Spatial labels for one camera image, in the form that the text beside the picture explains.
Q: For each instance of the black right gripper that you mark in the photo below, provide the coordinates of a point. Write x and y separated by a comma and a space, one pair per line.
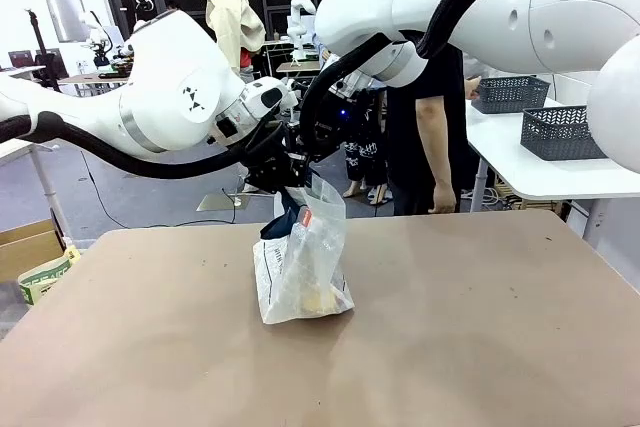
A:
327, 137

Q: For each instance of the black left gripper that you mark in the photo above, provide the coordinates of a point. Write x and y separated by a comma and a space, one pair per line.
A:
275, 172

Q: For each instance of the grey plastic lattice basket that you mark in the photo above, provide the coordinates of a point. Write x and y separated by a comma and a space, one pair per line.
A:
560, 134
512, 94

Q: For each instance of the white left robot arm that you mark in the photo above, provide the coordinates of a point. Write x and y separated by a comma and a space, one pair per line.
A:
165, 92

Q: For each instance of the person's right forearm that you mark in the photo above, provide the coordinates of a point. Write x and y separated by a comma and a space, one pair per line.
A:
434, 142

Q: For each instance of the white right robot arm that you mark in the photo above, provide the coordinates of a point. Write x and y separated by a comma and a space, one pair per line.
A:
500, 12

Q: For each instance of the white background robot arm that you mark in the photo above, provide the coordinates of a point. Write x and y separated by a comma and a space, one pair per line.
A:
299, 29

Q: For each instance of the green white paper bag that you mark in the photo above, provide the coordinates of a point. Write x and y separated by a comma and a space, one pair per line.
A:
47, 277

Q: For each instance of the person's right hand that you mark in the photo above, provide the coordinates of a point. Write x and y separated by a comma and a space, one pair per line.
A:
444, 199

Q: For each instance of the person's left hand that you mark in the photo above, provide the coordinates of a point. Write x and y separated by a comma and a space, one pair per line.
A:
472, 89

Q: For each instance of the person in red shirt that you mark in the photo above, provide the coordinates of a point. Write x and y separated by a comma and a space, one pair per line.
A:
367, 157

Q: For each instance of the metal floor plate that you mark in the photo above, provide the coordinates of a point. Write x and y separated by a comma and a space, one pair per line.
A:
220, 202

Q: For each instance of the person in black t-shirt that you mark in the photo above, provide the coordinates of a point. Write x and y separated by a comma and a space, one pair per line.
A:
425, 112

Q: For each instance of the yellow snack item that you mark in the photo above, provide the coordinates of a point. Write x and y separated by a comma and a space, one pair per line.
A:
320, 303

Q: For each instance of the mannequin with beige jacket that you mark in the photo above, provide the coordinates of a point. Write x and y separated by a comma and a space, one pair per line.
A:
235, 27

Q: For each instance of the wooden background work table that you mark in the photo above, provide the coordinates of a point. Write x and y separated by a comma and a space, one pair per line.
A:
95, 81

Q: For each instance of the white side table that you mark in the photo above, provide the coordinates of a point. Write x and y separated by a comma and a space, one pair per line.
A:
550, 177

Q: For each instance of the brown cardboard box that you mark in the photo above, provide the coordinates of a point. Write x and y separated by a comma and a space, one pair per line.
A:
27, 247

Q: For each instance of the black tripod with clamp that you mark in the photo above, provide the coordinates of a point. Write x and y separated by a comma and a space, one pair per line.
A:
42, 57

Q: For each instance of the grey whiteboard panel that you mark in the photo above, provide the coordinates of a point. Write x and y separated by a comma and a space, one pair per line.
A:
64, 14

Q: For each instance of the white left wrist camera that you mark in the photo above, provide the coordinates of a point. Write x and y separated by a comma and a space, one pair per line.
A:
291, 97

